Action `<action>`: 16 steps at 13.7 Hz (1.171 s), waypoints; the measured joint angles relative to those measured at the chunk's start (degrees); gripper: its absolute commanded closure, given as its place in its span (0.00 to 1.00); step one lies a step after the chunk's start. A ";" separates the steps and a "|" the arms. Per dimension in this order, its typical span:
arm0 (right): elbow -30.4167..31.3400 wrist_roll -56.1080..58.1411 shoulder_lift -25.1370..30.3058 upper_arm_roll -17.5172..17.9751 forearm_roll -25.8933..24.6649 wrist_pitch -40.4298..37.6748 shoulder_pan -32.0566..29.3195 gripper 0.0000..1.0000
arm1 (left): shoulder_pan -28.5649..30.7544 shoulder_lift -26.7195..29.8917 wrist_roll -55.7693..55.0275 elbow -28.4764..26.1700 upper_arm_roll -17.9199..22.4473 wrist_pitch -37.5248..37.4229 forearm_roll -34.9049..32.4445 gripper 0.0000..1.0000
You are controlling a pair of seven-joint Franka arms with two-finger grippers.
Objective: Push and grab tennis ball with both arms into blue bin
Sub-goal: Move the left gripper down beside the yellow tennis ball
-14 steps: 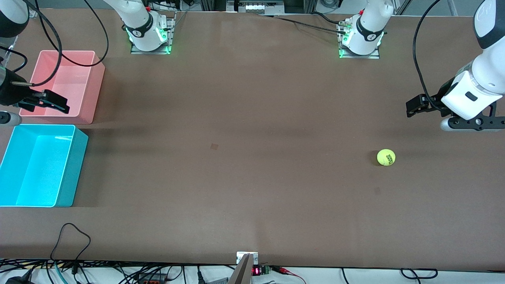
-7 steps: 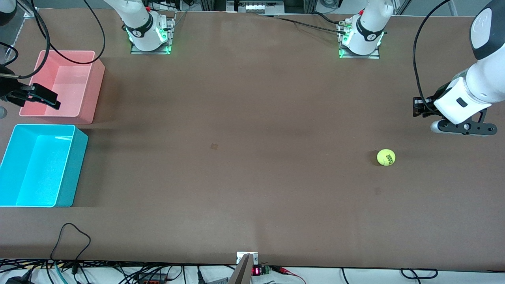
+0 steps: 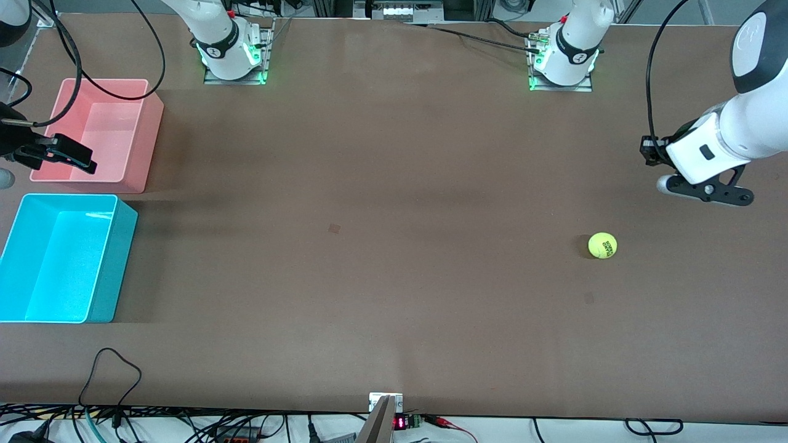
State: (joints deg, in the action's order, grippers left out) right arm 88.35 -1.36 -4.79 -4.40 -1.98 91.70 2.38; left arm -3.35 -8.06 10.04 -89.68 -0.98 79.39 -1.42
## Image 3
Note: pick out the yellow-green tennis ball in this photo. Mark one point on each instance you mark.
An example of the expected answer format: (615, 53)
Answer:
(602, 245)

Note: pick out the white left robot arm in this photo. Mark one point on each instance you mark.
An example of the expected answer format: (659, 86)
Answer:
(757, 126)

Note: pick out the pink plastic bin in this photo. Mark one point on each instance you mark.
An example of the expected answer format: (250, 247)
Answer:
(111, 141)

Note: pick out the blue plastic bin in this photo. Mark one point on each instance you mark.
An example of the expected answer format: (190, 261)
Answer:
(61, 258)

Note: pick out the black power plug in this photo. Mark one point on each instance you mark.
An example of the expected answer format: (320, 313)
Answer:
(24, 437)

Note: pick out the grey box with lights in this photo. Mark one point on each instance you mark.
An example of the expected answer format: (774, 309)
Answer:
(403, 11)

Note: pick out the red power strip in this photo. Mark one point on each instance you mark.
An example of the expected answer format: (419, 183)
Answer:
(237, 438)

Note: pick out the red LED display module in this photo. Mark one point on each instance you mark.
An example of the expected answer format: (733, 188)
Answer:
(401, 423)

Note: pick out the metal table corner bracket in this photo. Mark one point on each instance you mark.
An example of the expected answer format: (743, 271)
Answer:
(46, 21)

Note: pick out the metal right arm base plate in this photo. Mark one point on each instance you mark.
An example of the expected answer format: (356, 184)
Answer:
(212, 80)

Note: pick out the small metal clamp bracket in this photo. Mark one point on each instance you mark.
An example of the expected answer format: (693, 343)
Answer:
(373, 400)

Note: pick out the grey camera mount bar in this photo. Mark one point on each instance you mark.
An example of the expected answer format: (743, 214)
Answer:
(378, 424)

